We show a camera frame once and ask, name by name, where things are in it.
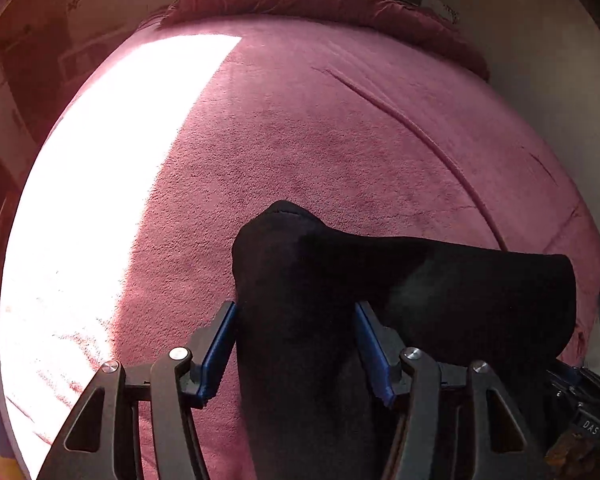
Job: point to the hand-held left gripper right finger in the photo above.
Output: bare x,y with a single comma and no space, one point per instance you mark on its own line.
372,355

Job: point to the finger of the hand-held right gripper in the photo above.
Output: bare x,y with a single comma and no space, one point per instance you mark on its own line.
565,374

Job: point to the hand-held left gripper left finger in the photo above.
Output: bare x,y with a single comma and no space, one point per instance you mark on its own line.
215,355

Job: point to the black pants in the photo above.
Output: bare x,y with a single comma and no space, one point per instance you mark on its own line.
305,335

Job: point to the pink bed blanket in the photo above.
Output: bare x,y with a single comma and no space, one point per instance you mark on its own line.
330,135

